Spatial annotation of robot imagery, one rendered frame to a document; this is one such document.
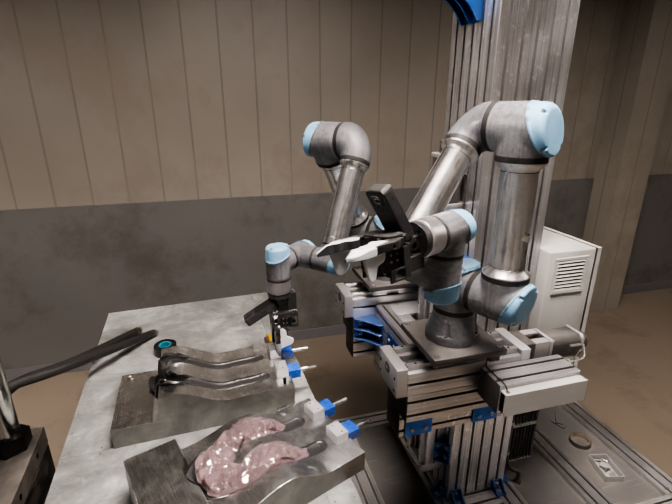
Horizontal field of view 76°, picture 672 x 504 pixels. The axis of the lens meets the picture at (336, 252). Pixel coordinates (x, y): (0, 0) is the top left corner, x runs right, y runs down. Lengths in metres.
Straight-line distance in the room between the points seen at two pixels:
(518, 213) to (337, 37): 2.11
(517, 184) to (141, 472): 1.05
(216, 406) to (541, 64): 1.32
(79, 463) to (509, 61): 1.56
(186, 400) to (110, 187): 1.86
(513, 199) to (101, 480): 1.20
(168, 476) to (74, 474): 0.33
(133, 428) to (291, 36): 2.29
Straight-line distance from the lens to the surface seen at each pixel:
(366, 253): 0.67
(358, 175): 1.36
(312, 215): 2.98
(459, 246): 0.89
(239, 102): 2.84
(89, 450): 1.44
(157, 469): 1.15
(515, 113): 1.06
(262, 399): 1.36
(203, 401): 1.33
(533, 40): 1.42
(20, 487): 1.46
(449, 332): 1.26
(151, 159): 2.88
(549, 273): 1.56
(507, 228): 1.10
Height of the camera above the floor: 1.68
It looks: 19 degrees down
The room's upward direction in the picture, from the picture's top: straight up
